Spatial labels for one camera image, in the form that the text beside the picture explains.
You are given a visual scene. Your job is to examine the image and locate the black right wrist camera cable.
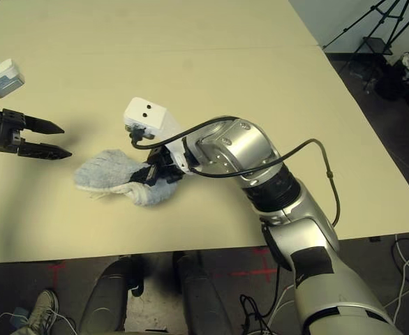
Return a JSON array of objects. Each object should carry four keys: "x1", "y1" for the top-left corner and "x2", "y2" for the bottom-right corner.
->
[{"x1": 130, "y1": 116, "x2": 342, "y2": 228}]

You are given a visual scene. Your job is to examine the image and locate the light blue terry rag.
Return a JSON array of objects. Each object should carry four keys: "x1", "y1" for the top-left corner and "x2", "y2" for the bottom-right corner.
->
[{"x1": 73, "y1": 149, "x2": 179, "y2": 208}]

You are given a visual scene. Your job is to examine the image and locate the red tape floor cross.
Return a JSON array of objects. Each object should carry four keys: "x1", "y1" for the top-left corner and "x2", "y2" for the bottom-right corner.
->
[{"x1": 231, "y1": 246, "x2": 278, "y2": 283}]

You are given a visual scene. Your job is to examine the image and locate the grey left robot leg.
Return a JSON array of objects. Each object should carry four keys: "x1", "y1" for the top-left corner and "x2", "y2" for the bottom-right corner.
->
[{"x1": 77, "y1": 256, "x2": 145, "y2": 335}]

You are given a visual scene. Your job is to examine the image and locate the grey trouser leg of bystander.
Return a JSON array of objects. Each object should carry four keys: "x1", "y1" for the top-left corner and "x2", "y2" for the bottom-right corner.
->
[{"x1": 13, "y1": 320, "x2": 52, "y2": 335}]

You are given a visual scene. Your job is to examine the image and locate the black camera tripod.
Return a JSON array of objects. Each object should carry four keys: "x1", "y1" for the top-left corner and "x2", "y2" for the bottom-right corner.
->
[{"x1": 322, "y1": 0, "x2": 409, "y2": 57}]

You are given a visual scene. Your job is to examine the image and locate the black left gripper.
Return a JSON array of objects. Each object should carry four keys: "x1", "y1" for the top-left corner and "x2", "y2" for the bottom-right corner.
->
[{"x1": 0, "y1": 107, "x2": 73, "y2": 161}]

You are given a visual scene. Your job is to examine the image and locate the black cable hanging to floor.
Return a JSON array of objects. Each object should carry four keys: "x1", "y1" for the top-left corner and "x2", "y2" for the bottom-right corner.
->
[{"x1": 238, "y1": 263, "x2": 283, "y2": 335}]

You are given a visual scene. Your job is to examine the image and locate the grey sneaker of bystander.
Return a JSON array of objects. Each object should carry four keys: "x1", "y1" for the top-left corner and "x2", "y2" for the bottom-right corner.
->
[{"x1": 27, "y1": 288, "x2": 60, "y2": 331}]

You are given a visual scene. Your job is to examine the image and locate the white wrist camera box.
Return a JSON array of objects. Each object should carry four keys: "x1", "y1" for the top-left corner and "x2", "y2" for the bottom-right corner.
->
[
  {"x1": 123, "y1": 97, "x2": 188, "y2": 175},
  {"x1": 0, "y1": 58, "x2": 26, "y2": 99}
]

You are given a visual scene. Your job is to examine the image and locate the grey right robot leg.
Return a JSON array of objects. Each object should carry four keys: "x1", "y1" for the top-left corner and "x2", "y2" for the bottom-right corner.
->
[{"x1": 172, "y1": 251, "x2": 234, "y2": 335}]

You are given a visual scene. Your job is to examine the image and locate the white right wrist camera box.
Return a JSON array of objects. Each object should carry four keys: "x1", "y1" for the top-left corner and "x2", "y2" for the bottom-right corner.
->
[{"x1": 123, "y1": 97, "x2": 188, "y2": 175}]

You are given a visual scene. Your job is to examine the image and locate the black small stand shelf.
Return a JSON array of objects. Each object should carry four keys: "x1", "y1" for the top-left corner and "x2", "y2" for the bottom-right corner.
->
[{"x1": 360, "y1": 36, "x2": 394, "y2": 56}]

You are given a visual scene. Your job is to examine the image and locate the grey robot leg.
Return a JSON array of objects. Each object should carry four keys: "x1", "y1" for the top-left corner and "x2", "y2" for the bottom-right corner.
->
[
  {"x1": 172, "y1": 251, "x2": 234, "y2": 335},
  {"x1": 77, "y1": 256, "x2": 145, "y2": 335}
]

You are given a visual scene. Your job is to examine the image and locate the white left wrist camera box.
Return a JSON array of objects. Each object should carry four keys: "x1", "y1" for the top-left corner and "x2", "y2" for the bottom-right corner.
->
[{"x1": 0, "y1": 58, "x2": 26, "y2": 99}]

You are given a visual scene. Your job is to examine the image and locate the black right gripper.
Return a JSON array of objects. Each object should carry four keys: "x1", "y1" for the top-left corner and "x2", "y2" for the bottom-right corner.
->
[{"x1": 130, "y1": 145, "x2": 185, "y2": 188}]

